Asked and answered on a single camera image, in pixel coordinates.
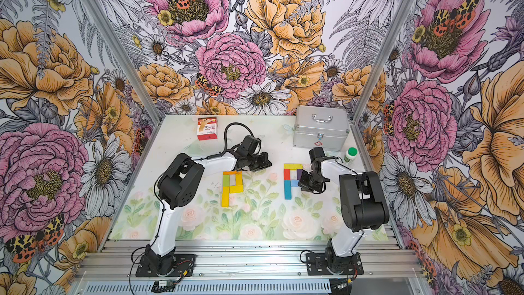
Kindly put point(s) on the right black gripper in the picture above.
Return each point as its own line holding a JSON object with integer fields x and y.
{"x": 304, "y": 186}

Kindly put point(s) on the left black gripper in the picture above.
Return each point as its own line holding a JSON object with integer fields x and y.
{"x": 265, "y": 162}

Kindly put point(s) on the teal block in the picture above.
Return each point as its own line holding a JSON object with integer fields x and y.
{"x": 287, "y": 187}

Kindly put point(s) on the yellow-green block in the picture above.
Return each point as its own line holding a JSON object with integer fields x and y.
{"x": 293, "y": 166}

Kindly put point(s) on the short yellow block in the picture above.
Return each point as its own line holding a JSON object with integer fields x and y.
{"x": 239, "y": 180}

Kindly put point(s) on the green block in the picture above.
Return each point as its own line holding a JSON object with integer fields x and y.
{"x": 226, "y": 180}

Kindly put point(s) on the long yellow block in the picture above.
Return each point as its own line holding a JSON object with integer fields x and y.
{"x": 225, "y": 197}

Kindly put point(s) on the yellow block crosswise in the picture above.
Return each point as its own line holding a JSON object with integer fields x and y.
{"x": 236, "y": 189}

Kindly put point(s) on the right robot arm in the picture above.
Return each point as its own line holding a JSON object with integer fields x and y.
{"x": 363, "y": 210}

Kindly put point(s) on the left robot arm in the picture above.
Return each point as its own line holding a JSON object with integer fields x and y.
{"x": 177, "y": 187}

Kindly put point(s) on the white bottle green cap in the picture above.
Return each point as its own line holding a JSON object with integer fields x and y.
{"x": 351, "y": 154}

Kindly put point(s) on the clear glass bowl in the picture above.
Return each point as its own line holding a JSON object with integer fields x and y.
{"x": 204, "y": 148}

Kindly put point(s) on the silver metal case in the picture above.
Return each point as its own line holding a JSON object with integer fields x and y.
{"x": 321, "y": 127}

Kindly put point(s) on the red white cardboard box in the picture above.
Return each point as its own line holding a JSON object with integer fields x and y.
{"x": 207, "y": 128}

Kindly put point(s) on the small circuit board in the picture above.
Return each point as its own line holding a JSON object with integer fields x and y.
{"x": 163, "y": 286}

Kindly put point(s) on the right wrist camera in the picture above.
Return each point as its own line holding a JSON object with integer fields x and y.
{"x": 317, "y": 156}

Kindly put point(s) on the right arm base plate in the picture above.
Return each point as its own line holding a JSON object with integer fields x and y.
{"x": 320, "y": 264}

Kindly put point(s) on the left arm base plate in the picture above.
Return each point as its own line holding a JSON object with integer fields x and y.
{"x": 172, "y": 265}

